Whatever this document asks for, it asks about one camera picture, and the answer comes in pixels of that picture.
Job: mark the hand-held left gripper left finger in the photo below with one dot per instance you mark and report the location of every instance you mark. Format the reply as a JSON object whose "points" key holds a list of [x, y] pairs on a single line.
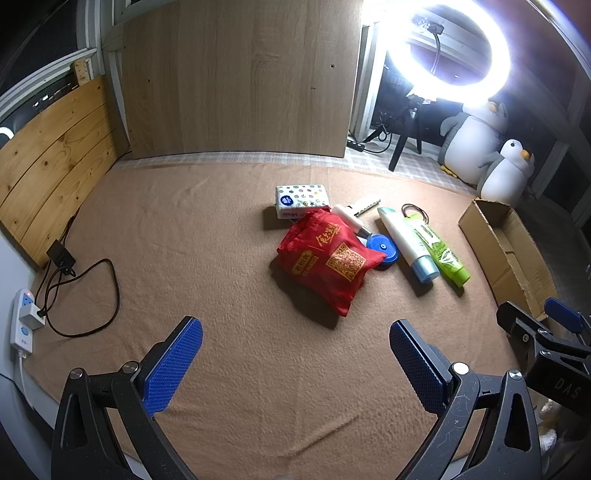
{"points": [[173, 364]]}

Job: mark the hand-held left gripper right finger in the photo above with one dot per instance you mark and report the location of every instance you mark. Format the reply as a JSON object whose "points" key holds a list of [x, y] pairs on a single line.
{"points": [[418, 364]]}

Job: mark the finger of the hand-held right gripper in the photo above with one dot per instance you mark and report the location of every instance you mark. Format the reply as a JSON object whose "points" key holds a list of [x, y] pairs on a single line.
{"points": [[565, 316], [521, 323]]}

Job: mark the cardboard box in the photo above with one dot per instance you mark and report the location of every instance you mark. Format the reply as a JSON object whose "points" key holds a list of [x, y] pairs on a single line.
{"points": [[521, 263]]}

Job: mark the green tube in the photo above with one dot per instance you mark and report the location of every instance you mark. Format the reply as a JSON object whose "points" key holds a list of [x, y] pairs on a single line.
{"points": [[443, 258]]}

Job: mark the blue packet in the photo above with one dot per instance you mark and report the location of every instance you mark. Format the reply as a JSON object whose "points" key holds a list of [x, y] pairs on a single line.
{"points": [[385, 251]]}

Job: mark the white tube blue cap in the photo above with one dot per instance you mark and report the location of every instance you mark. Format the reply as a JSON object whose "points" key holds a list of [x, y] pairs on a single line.
{"points": [[406, 240]]}

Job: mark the red printed bag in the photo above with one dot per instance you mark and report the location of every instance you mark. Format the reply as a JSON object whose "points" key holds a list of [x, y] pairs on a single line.
{"points": [[323, 258]]}

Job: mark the small pink bottle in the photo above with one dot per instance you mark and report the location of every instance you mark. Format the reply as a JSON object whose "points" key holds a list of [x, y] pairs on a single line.
{"points": [[346, 217]]}

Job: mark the patterned slim tube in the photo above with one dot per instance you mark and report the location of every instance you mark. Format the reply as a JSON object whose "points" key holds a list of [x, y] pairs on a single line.
{"points": [[367, 204]]}

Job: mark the patterned tissue pack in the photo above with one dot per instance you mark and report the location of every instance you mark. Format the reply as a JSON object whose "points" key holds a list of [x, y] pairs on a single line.
{"points": [[302, 196]]}

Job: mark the person's right hand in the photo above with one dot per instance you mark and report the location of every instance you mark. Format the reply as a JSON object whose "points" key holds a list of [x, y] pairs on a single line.
{"points": [[549, 436]]}

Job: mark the small penguin plush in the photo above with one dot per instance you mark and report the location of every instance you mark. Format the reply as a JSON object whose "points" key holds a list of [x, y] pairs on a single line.
{"points": [[503, 180]]}

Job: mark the white plug adapter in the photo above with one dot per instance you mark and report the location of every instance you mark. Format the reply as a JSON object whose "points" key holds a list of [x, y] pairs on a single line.
{"points": [[30, 318]]}

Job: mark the white power strip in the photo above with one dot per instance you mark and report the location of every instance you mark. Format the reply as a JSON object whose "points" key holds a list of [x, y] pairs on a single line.
{"points": [[22, 332]]}

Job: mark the black power adapter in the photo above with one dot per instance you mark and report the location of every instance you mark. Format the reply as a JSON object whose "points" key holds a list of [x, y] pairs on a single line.
{"points": [[57, 254]]}

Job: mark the checked bed sheet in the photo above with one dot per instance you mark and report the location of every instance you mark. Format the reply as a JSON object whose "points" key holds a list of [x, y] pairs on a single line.
{"points": [[429, 168]]}

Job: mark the large penguin plush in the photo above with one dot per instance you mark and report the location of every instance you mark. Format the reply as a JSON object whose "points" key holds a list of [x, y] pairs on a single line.
{"points": [[471, 138]]}

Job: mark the black tripod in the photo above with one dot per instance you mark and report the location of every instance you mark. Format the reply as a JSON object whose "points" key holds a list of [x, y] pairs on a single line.
{"points": [[399, 152]]}

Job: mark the black power strip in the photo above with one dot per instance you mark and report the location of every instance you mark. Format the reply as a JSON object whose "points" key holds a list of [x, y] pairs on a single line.
{"points": [[356, 146]]}

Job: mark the pine wood headboard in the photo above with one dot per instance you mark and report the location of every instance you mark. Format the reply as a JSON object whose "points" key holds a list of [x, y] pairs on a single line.
{"points": [[51, 157]]}

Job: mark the light wooden board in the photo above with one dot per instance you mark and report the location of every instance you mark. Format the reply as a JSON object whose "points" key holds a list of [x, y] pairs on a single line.
{"points": [[231, 78]]}

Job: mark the small wooden slat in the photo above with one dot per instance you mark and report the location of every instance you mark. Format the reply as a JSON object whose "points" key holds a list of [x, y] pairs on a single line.
{"points": [[81, 73]]}

